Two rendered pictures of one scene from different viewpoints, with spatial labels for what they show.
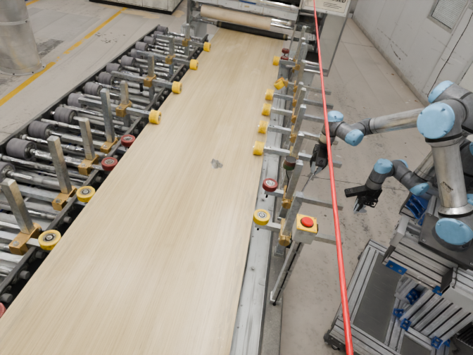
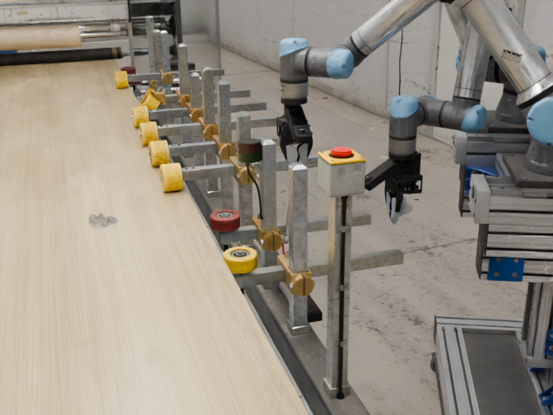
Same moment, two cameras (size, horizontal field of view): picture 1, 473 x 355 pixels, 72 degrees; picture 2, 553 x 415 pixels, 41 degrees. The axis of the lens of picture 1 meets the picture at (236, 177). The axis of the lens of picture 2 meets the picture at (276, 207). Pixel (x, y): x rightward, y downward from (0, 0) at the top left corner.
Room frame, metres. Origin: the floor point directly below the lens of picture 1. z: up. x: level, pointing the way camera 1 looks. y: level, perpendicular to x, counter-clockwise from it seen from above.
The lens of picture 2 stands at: (-0.41, 0.27, 1.63)
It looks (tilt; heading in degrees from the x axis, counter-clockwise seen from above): 21 degrees down; 341
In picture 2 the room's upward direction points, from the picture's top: 1 degrees counter-clockwise
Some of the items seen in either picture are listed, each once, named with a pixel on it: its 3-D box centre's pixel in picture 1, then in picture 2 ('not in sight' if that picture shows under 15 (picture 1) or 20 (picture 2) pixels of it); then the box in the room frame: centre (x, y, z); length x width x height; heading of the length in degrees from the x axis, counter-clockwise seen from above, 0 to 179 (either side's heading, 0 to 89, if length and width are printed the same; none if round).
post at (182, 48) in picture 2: (296, 89); (185, 102); (2.55, -0.35, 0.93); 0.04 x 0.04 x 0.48; 87
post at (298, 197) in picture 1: (286, 229); (298, 261); (1.05, -0.28, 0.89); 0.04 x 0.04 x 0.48; 87
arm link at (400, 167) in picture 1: (397, 170); (426, 111); (1.36, -0.79, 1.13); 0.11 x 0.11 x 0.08; 32
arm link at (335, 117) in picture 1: (333, 123); (295, 60); (1.40, -0.41, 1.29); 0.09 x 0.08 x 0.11; 45
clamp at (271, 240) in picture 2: (286, 196); (265, 233); (1.32, -0.29, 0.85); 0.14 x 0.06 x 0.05; 177
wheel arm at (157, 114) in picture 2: (300, 100); (203, 109); (2.33, -0.38, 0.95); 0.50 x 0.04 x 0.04; 87
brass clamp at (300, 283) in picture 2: (284, 232); (295, 274); (1.07, -0.28, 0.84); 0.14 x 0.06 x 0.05; 177
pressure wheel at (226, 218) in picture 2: (268, 189); (225, 232); (1.34, -0.19, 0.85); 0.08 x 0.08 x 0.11
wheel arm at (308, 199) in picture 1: (303, 198); (295, 227); (1.33, -0.38, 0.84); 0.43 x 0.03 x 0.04; 87
